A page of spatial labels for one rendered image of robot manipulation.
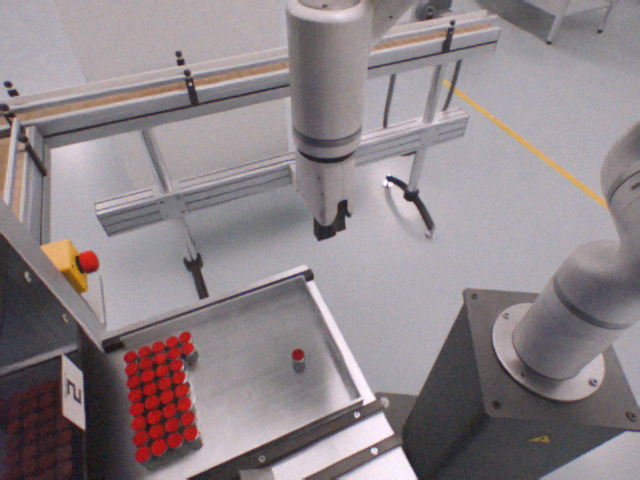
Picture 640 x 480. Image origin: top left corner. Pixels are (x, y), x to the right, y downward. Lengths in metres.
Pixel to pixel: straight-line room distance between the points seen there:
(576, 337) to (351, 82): 0.50
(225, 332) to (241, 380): 0.10
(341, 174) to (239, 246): 1.62
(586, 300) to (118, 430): 0.72
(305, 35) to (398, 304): 1.56
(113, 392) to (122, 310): 1.24
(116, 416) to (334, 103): 0.59
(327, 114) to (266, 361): 0.45
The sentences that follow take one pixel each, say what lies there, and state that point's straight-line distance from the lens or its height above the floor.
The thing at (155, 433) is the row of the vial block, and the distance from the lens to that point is 0.69.
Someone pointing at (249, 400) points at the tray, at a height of 0.88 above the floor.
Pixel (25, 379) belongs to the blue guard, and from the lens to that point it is 0.55.
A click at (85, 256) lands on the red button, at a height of 1.01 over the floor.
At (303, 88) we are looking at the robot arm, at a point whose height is 1.34.
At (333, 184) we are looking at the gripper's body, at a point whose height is 1.23.
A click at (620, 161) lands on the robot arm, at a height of 1.25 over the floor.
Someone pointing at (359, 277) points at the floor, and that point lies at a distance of 1.93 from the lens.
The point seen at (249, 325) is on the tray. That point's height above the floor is 0.88.
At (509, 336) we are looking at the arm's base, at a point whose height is 0.87.
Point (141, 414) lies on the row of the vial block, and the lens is 0.72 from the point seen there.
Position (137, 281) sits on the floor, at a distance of 2.09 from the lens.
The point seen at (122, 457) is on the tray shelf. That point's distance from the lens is 0.75.
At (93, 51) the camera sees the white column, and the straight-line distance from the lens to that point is 1.96.
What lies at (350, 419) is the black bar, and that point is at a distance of 0.69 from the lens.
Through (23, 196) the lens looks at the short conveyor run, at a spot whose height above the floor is 0.93.
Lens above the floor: 1.55
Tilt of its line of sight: 48 degrees down
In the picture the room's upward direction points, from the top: straight up
